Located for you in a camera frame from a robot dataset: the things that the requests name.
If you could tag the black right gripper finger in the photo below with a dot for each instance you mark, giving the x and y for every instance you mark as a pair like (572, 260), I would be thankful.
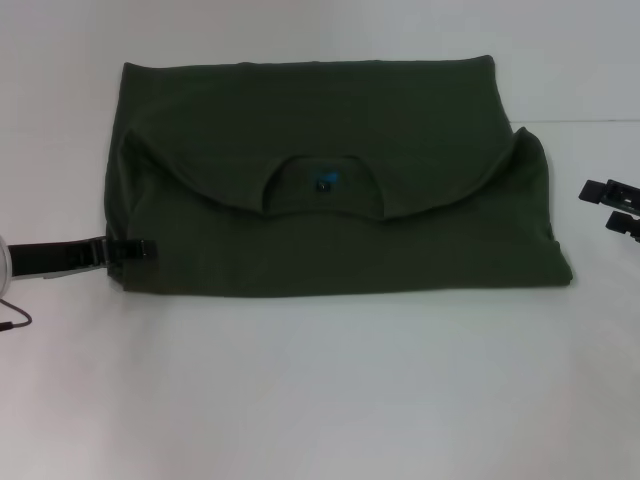
(610, 194)
(624, 227)

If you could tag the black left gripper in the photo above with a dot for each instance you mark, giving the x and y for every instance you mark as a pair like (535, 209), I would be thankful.
(55, 257)

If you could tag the dark green printed t-shirt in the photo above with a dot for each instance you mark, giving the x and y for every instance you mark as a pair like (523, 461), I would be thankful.
(325, 250)

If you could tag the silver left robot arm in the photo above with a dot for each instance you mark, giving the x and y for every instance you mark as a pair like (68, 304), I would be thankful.
(4, 265)

